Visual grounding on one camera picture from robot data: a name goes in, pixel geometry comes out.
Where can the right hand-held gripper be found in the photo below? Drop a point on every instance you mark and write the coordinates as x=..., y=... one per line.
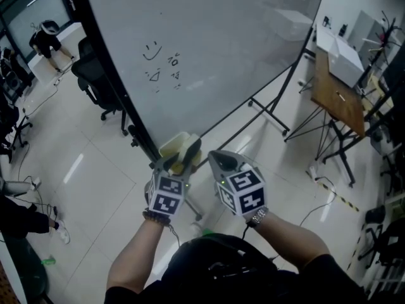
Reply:
x=250, y=201

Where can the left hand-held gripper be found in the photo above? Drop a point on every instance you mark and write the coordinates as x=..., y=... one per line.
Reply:
x=164, y=201

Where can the cream plastic bin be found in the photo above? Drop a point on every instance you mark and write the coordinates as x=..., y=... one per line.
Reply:
x=172, y=144

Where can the person's right forearm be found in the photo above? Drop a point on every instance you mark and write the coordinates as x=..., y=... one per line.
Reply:
x=291, y=236

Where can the person's left forearm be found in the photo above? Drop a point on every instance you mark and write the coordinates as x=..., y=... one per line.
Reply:
x=136, y=258

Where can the whiteboard on black rolling stand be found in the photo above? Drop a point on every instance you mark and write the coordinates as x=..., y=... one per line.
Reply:
x=205, y=43

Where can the silver metal wristwatch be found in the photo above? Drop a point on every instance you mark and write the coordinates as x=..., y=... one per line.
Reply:
x=257, y=216

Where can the white power strip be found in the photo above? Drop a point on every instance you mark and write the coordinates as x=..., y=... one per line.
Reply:
x=313, y=172
x=36, y=183

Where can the person's black shirt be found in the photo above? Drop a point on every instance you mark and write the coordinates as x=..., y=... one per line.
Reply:
x=228, y=277

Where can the black metal rolling stand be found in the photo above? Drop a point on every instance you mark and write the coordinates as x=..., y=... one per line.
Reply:
x=345, y=157

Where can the black mesh office chair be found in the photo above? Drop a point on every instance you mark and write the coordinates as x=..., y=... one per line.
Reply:
x=95, y=81

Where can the yellow black floor tape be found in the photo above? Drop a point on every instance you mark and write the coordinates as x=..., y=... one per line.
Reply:
x=348, y=203

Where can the small marker pen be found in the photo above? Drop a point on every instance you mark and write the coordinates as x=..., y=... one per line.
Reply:
x=340, y=95

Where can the green plastic bottle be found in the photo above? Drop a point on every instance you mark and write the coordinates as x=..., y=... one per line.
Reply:
x=48, y=261

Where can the white rectangular case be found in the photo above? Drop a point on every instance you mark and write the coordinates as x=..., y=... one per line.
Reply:
x=346, y=63

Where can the white low cabinet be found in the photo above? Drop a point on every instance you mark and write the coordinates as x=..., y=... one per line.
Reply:
x=326, y=40

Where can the black swivel chair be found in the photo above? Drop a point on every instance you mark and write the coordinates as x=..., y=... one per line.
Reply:
x=12, y=122

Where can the white bench counter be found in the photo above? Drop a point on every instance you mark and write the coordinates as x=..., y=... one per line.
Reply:
x=68, y=35

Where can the small black device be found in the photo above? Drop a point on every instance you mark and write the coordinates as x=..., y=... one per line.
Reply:
x=326, y=21
x=343, y=30

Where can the dark green armchair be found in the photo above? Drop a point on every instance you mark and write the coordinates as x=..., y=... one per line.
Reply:
x=34, y=274

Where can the black armchair with star base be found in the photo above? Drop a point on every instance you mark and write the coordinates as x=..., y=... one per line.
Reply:
x=386, y=239

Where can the white round table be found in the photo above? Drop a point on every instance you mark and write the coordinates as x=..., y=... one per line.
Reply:
x=12, y=271

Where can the grey metal cabinet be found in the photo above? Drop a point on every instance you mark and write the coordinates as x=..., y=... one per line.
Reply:
x=364, y=27

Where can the black coat rack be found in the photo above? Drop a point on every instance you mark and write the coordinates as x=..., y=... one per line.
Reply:
x=384, y=40

